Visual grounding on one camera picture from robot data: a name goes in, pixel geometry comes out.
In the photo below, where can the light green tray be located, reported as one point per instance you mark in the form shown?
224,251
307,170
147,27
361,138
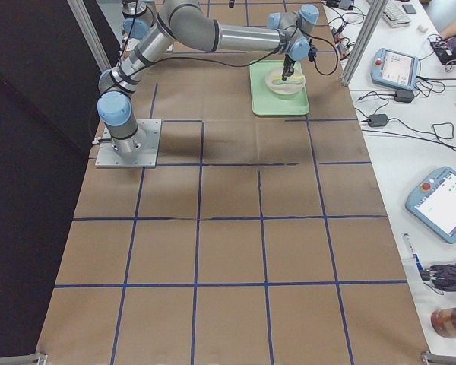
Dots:
263,104

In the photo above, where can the black phone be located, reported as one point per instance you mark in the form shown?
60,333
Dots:
408,9

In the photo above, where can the brown paper table cover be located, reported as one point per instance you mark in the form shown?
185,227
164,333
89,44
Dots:
255,240

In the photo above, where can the white keyboard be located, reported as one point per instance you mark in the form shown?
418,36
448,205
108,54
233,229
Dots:
394,16

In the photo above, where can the black power adapter upper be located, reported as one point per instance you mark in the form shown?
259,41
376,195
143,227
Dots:
404,96

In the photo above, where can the brown glass jar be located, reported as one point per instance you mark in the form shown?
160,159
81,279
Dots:
444,322

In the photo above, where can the yellow plastic fork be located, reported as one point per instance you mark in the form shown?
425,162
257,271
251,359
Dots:
278,81

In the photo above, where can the aluminium frame post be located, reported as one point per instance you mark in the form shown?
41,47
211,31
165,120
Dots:
369,24

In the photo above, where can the lower teach pendant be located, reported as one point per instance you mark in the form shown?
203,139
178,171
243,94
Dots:
433,202

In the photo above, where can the teach pendant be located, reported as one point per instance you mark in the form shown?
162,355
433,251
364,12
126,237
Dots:
394,69
433,202

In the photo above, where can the pale green spoon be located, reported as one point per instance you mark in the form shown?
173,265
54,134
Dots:
296,79

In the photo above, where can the upper teach pendant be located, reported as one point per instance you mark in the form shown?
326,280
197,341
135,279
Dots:
394,69

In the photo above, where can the dark folded umbrella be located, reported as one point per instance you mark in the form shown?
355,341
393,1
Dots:
442,277

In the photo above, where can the black power adapter lower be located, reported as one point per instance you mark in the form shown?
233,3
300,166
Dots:
377,120

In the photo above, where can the black power adapter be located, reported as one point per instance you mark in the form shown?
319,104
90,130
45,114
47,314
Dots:
377,120
404,96

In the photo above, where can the white round plate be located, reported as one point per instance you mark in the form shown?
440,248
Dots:
281,90

